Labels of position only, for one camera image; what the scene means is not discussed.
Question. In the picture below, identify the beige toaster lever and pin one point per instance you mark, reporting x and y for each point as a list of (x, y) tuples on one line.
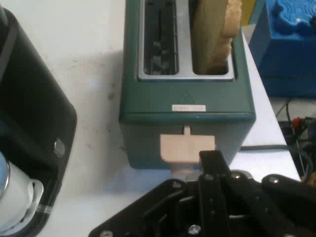
[(180, 148)]

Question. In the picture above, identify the black coffee machine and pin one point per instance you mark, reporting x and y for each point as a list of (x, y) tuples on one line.
[(29, 98)]

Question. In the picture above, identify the light blue giant building block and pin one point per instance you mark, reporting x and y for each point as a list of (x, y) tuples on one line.
[(286, 49)]

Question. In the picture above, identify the toast bread slice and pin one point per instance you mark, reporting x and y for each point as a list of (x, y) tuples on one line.
[(209, 37)]

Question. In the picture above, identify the white enamel mug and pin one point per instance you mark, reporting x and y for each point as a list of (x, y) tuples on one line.
[(14, 195)]

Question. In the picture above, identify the green two-slot toaster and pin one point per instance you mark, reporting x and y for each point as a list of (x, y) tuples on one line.
[(153, 98)]

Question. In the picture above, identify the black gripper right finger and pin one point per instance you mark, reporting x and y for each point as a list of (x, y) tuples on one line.
[(259, 207)]

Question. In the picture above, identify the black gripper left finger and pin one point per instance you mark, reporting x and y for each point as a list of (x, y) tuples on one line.
[(158, 205)]

